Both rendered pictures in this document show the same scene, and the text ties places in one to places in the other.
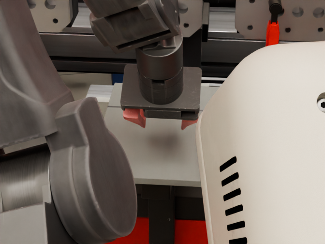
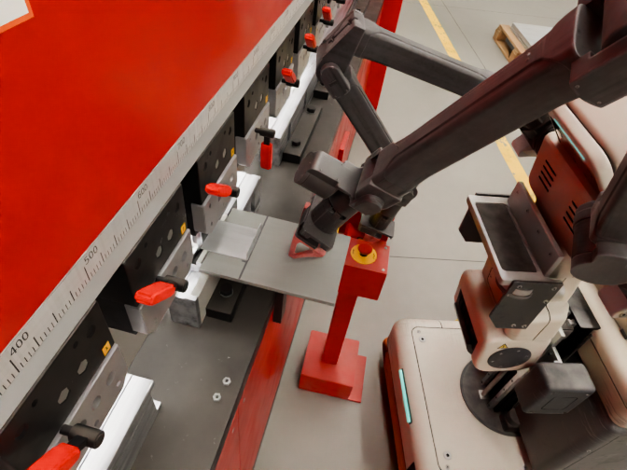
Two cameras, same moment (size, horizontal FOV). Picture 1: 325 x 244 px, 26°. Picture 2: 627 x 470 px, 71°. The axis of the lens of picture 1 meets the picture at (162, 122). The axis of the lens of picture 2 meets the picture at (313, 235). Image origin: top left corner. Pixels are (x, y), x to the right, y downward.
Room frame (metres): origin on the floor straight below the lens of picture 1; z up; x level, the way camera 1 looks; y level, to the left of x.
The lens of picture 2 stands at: (0.80, 0.57, 1.65)
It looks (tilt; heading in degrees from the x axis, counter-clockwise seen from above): 46 degrees down; 272
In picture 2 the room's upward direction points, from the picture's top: 9 degrees clockwise
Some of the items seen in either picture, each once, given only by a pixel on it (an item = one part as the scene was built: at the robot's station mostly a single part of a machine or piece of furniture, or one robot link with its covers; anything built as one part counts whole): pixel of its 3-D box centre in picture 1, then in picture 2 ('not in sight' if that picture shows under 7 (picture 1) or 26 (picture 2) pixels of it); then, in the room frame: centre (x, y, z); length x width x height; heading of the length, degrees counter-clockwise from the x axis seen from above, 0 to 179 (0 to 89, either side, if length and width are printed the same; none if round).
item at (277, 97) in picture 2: not in sight; (268, 71); (1.00, -0.39, 1.18); 0.15 x 0.09 x 0.17; 85
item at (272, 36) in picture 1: (272, 29); (264, 148); (0.95, -0.16, 1.12); 0.04 x 0.02 x 0.10; 175
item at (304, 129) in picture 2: not in sight; (303, 131); (0.92, -0.61, 0.89); 0.30 x 0.05 x 0.03; 85
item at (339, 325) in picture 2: not in sight; (341, 318); (0.69, -0.29, 0.39); 0.06 x 0.06 x 0.54; 87
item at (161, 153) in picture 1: (162, 129); (279, 253); (0.88, 0.00, 1.00); 0.26 x 0.18 x 0.01; 175
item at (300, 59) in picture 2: not in sight; (290, 38); (0.98, -0.59, 1.18); 0.15 x 0.09 x 0.17; 85
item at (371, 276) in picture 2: not in sight; (359, 248); (0.69, -0.29, 0.75); 0.20 x 0.16 x 0.18; 87
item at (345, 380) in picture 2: not in sight; (335, 366); (0.66, -0.29, 0.06); 0.25 x 0.20 x 0.12; 177
